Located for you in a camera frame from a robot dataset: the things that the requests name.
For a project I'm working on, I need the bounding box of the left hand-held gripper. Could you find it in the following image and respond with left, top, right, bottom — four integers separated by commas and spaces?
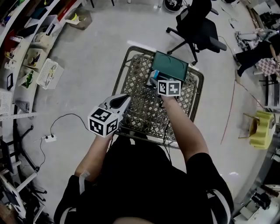
87, 94, 132, 138

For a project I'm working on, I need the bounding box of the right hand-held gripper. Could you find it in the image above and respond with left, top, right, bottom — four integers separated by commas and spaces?
146, 75, 182, 98

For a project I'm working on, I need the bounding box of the dark green box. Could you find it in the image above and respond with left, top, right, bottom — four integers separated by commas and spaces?
150, 51, 190, 84

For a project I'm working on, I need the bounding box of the person's left forearm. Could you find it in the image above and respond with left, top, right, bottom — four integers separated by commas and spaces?
74, 133, 114, 182

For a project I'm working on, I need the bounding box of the person's right forearm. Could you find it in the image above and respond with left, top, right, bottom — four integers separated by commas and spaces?
161, 95, 210, 162

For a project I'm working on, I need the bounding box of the brown wicker glass-top table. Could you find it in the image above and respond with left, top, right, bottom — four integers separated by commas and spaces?
111, 45, 205, 151

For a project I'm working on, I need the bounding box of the black office chair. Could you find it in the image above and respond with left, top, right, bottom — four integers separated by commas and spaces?
165, 0, 228, 66

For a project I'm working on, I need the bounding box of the white power strip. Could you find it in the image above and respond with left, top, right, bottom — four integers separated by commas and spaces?
41, 134, 57, 143

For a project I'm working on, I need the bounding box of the white perforated basket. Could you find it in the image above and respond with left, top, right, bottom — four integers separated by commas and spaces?
0, 89, 13, 116
36, 58, 59, 90

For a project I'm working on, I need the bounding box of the black white patterned backpack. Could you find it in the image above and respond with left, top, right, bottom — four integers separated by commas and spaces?
164, 0, 182, 12

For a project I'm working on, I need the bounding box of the person's torso in black shirt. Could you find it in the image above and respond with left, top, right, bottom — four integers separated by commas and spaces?
53, 135, 235, 224

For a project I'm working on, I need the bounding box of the brown fabric waste bin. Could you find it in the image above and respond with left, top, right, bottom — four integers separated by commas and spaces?
65, 8, 93, 31

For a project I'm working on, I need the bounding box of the white shelf unit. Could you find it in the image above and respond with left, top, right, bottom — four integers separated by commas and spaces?
0, 0, 88, 121

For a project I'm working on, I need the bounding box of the cream bin with tools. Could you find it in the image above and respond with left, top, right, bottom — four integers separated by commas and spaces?
23, 48, 48, 70

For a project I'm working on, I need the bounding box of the cream bin with green item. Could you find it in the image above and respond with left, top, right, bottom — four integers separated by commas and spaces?
17, 66, 35, 89

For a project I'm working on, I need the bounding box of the table with checkered cloth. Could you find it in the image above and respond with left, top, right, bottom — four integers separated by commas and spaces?
255, 57, 280, 77

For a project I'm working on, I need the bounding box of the table with yellow-green cloth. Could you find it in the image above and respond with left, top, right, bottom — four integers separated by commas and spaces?
238, 110, 276, 151

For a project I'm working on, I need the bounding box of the white arm strap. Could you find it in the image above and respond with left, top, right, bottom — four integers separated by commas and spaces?
78, 170, 91, 195

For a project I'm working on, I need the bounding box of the small black picture frame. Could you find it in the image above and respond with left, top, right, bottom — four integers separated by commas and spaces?
6, 73, 14, 91

